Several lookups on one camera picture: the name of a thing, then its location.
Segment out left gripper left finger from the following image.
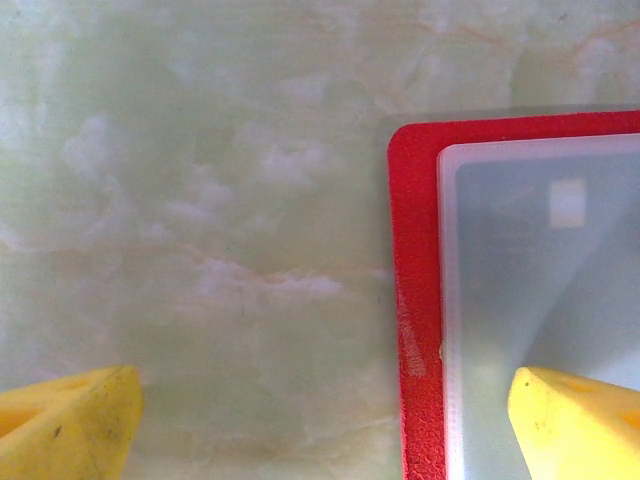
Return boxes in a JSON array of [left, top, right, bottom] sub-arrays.
[[0, 364, 145, 480]]

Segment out red card holder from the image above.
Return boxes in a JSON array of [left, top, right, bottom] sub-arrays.
[[387, 110, 640, 480]]

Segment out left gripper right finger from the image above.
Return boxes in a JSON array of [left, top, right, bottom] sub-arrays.
[[507, 366, 640, 480]]

